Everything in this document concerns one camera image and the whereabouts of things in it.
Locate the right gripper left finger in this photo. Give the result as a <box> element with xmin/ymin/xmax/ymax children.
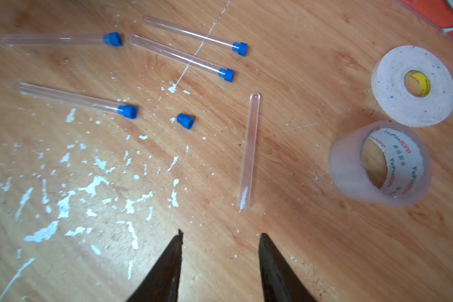
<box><xmin>127</xmin><ymin>229</ymin><xmax>183</xmax><ymax>302</ymax></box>

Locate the clear test tube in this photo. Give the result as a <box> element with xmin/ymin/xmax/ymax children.
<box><xmin>13</xmin><ymin>82</ymin><xmax>126</xmax><ymax>115</ymax></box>
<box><xmin>128</xmin><ymin>35</ymin><xmax>228</xmax><ymax>78</ymax></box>
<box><xmin>239</xmin><ymin>92</ymin><xmax>261</xmax><ymax>211</ymax></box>
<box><xmin>143</xmin><ymin>16</ymin><xmax>237</xmax><ymax>51</ymax></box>
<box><xmin>1</xmin><ymin>33</ymin><xmax>109</xmax><ymax>47</ymax></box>

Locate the white foam tape roll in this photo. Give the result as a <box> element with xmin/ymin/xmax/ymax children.
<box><xmin>371</xmin><ymin>45</ymin><xmax>453</xmax><ymax>127</ymax></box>

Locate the clear packing tape roll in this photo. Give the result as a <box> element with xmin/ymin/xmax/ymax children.
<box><xmin>328</xmin><ymin>121</ymin><xmax>432</xmax><ymax>206</ymax></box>

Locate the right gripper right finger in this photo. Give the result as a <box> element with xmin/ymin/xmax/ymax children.
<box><xmin>259</xmin><ymin>233</ymin><xmax>316</xmax><ymax>301</ymax></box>

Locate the blue stopper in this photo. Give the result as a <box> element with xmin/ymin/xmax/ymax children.
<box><xmin>117</xmin><ymin>105</ymin><xmax>138</xmax><ymax>120</ymax></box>
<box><xmin>232</xmin><ymin>42</ymin><xmax>248</xmax><ymax>57</ymax></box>
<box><xmin>176</xmin><ymin>113</ymin><xmax>195</xmax><ymax>130</ymax></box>
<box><xmin>218</xmin><ymin>68</ymin><xmax>235</xmax><ymax>83</ymax></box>
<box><xmin>103</xmin><ymin>32</ymin><xmax>123</xmax><ymax>47</ymax></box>

